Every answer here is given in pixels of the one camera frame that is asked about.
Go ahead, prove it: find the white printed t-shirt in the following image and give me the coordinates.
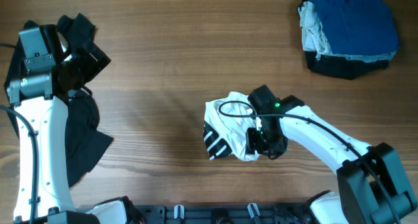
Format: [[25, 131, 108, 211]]
[[203, 91, 260, 161]]

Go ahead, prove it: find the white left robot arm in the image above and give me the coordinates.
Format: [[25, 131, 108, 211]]
[[7, 40, 131, 223]]

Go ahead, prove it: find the folded blue shirt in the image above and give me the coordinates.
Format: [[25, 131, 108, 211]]
[[309, 0, 399, 56]]

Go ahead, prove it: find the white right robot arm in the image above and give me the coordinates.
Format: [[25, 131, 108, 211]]
[[246, 93, 417, 224]]

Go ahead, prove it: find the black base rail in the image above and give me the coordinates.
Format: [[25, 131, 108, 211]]
[[137, 202, 316, 224]]

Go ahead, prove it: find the black t-shirt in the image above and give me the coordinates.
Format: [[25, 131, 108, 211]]
[[3, 12, 114, 189]]

